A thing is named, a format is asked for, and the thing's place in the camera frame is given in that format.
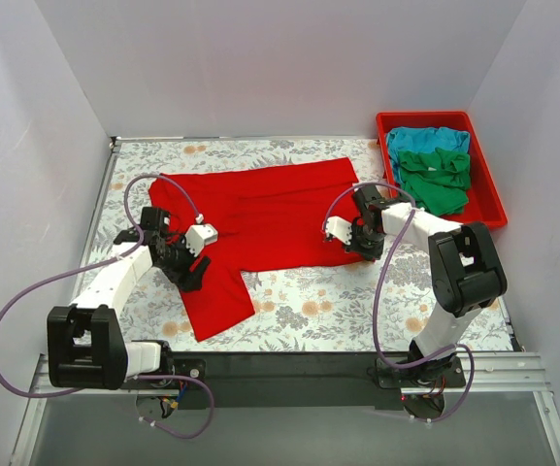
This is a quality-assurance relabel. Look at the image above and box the red t shirt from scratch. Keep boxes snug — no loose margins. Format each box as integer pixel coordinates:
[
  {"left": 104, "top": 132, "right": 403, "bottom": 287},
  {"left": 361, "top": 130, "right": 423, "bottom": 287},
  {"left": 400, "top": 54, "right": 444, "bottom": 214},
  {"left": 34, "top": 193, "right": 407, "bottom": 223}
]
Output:
[{"left": 148, "top": 157, "right": 361, "bottom": 342}]

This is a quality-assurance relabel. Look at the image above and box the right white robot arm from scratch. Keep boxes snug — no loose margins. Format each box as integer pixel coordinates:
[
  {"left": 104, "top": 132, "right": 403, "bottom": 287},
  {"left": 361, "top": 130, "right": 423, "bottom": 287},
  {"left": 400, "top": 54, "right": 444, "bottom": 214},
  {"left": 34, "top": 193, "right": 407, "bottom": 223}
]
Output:
[{"left": 325, "top": 183, "right": 508, "bottom": 386}]

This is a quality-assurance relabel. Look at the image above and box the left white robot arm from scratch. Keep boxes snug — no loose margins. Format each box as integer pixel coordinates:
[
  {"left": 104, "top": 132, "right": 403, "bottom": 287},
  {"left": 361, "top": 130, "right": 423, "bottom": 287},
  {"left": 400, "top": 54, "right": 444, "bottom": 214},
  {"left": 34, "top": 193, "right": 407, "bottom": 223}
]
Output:
[{"left": 47, "top": 207, "right": 218, "bottom": 390}]

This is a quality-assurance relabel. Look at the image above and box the floral table mat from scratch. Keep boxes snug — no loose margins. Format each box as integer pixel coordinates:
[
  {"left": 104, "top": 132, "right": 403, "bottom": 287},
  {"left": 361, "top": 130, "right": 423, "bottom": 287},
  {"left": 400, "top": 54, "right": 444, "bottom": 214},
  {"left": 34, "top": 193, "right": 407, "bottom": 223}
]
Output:
[{"left": 88, "top": 139, "right": 435, "bottom": 351}]

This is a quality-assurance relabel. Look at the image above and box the green t shirt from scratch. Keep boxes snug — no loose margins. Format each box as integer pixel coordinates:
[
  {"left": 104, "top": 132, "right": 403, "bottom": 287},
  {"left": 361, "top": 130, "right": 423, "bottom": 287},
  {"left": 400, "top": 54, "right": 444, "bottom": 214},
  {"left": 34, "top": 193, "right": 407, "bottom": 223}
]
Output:
[{"left": 398, "top": 148, "right": 472, "bottom": 216}]

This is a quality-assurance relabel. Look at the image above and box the blue t shirt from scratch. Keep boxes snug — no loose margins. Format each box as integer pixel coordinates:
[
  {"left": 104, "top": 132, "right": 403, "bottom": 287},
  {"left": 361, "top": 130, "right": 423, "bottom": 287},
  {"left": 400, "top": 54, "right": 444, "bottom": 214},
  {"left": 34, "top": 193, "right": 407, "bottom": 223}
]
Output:
[{"left": 385, "top": 126, "right": 471, "bottom": 183}]

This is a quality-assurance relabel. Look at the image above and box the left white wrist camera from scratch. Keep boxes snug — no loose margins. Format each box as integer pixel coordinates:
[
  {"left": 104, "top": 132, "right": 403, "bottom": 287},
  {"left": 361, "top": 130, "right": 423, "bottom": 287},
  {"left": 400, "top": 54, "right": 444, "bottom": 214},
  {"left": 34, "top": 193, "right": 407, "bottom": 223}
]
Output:
[{"left": 184, "top": 223, "right": 218, "bottom": 257}]

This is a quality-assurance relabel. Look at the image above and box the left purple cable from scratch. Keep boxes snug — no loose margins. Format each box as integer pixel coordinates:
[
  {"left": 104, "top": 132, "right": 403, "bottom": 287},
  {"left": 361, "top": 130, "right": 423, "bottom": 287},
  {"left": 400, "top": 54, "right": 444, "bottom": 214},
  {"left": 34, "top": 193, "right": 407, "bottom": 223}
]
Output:
[{"left": 0, "top": 173, "right": 215, "bottom": 441}]

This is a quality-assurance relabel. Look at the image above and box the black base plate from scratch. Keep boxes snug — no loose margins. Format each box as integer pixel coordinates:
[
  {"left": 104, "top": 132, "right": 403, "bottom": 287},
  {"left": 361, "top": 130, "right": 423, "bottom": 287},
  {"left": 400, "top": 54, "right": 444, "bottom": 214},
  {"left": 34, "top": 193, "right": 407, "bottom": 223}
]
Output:
[{"left": 118, "top": 351, "right": 468, "bottom": 412}]

